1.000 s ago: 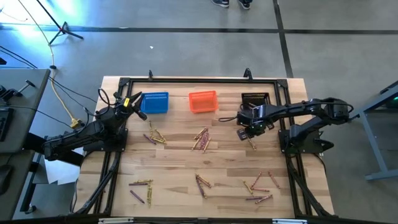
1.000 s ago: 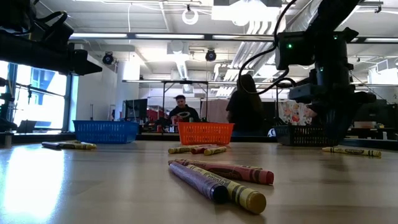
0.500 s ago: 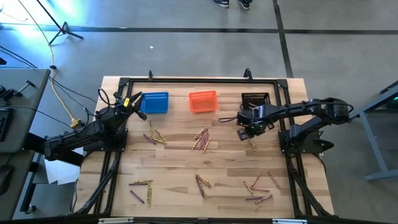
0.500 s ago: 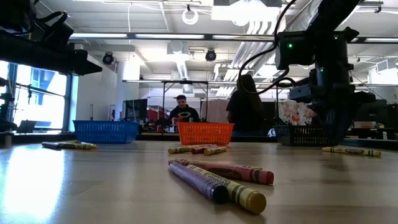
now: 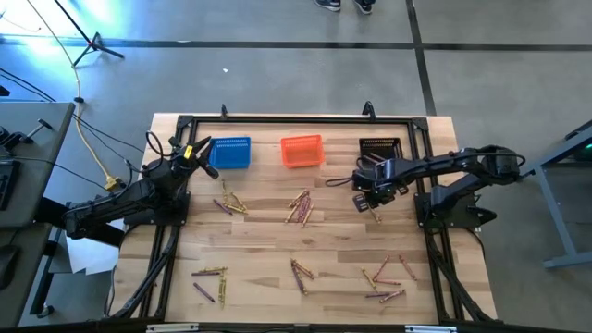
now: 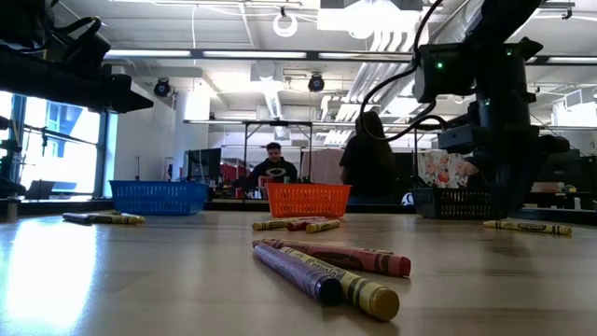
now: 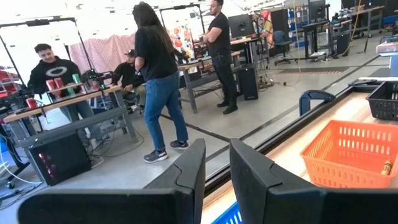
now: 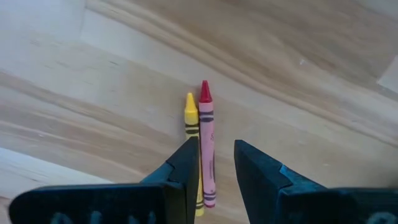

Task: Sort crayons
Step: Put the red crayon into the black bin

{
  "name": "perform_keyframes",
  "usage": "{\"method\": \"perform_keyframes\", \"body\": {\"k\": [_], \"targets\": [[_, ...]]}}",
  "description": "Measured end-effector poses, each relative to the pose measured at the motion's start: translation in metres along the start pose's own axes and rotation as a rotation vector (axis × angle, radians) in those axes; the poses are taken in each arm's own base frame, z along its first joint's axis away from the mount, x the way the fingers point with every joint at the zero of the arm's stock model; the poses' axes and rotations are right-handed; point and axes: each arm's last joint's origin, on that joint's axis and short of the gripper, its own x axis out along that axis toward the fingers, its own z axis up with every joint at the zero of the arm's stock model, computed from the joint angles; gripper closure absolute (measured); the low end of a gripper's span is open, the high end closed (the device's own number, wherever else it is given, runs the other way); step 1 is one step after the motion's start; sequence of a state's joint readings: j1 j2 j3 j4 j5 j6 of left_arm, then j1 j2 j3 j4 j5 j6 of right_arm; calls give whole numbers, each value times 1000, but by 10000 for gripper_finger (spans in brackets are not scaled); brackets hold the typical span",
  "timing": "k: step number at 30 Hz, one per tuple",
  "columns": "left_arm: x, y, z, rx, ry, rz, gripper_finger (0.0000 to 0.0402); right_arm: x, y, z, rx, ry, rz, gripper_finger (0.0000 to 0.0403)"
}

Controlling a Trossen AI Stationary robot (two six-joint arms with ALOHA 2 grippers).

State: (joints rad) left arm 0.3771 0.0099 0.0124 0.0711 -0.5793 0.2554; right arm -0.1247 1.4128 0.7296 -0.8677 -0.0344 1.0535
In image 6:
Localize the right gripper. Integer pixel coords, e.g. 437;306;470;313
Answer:
465;92;570;219

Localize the black metal table frame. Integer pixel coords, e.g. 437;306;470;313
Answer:
0;195;597;226

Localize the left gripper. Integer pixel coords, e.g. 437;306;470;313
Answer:
0;46;155;115

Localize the orange plastic basket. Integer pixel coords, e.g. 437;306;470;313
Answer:
266;182;353;219

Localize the black stand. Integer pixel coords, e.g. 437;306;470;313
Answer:
0;114;29;200

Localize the floral curtain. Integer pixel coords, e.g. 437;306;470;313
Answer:
417;149;470;190

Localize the white ring light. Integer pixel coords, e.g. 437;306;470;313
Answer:
272;12;299;39

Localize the black metal rack frame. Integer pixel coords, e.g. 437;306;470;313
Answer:
242;119;313;186

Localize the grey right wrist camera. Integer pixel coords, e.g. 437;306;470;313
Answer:
437;123;479;155

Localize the black plastic basket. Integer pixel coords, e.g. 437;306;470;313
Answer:
410;186;512;221

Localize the pink curtain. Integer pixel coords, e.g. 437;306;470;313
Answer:
300;147;346;184

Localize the silver ceiling air duct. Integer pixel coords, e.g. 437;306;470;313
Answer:
431;0;472;46

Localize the person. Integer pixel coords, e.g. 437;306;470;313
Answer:
246;142;299;188
339;110;397;197

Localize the black computer monitor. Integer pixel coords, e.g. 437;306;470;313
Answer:
186;147;223;182
543;148;597;188

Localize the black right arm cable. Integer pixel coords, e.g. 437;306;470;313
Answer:
357;0;445;143

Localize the white ceiling air duct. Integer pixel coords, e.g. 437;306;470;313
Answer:
250;60;286;141

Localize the blue plastic basket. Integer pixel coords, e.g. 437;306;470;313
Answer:
108;180;210;217

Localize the purple crayon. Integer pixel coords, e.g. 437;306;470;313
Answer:
252;242;344;308
62;212;94;226

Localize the long ceiling light strip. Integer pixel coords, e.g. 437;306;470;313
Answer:
102;48;597;65

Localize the large glass window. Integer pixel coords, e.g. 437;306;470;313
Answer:
0;91;102;197

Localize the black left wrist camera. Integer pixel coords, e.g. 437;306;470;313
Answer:
46;16;112;78

